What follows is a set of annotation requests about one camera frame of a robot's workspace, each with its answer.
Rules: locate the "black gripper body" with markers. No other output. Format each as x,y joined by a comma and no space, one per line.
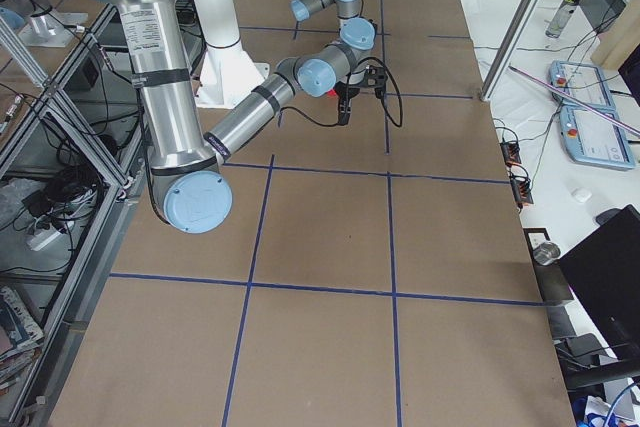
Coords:
347,93

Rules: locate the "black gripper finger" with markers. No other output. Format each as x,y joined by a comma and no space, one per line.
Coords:
344,110

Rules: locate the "plastic bottle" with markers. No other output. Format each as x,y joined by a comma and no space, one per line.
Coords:
561,18

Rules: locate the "far teach pendant tablet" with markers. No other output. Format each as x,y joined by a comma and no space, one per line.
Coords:
585,82

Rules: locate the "teach pendant tablet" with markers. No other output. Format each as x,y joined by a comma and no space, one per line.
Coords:
591,140
585,82

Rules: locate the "near teach pendant tablet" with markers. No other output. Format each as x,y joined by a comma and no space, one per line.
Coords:
591,140

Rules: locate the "metal cup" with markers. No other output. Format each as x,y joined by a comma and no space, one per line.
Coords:
546,253

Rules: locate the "grabber reacher stick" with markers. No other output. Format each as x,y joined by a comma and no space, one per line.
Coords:
574,101

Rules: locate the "black laptop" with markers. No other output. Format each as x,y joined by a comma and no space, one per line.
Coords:
603,272

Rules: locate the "stack of books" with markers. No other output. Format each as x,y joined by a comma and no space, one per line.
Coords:
21,338

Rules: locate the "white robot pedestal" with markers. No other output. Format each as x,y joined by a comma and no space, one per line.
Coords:
228,73

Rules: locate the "aluminium frame post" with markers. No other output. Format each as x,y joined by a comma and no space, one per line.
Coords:
508,47

